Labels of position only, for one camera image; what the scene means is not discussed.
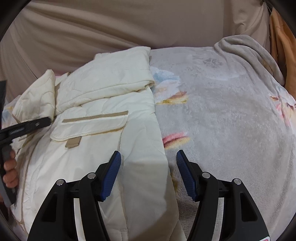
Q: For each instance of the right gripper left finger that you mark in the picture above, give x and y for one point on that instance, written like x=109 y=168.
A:
x=55 y=219

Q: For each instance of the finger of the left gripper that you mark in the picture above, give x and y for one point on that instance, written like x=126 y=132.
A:
x=25 y=128

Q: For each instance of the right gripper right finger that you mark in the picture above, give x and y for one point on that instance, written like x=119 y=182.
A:
x=241 y=219

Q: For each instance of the cream quilted jacket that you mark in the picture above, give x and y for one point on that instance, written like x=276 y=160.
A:
x=104 y=106

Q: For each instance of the person's left hand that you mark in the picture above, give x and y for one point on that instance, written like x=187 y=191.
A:
x=11 y=179

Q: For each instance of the beige curtain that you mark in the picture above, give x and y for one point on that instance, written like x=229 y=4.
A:
x=64 y=35

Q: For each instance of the grey floral fleece blanket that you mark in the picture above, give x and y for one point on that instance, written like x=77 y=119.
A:
x=225 y=106

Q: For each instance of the orange cloth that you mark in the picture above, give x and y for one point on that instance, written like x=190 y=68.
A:
x=283 y=49

